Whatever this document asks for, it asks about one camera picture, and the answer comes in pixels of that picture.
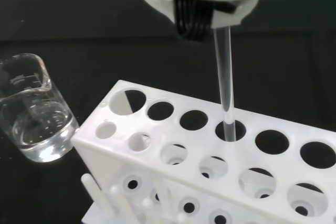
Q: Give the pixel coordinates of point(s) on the white test tube rack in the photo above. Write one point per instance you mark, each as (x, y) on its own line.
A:
(162, 166)

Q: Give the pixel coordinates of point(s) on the black bench cloth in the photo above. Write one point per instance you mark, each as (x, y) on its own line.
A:
(157, 64)

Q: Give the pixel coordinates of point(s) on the clear glass beaker with water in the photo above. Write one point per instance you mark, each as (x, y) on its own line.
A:
(44, 140)

